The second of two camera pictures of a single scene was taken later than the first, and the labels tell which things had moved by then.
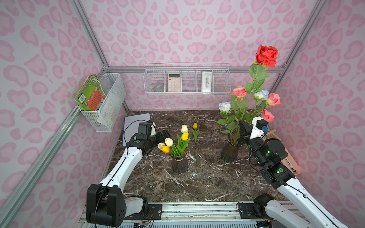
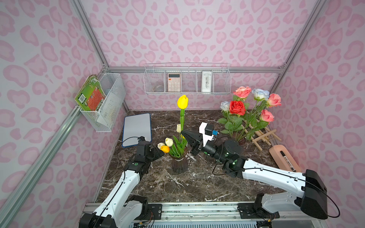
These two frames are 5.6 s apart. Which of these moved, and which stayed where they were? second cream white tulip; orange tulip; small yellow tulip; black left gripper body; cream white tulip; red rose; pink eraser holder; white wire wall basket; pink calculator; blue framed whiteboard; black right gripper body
Moved: black right gripper body; red rose; black left gripper body; small yellow tulip; cream white tulip
Stayed: pink eraser holder; orange tulip; second cream white tulip; blue framed whiteboard; white wire wall basket; pink calculator
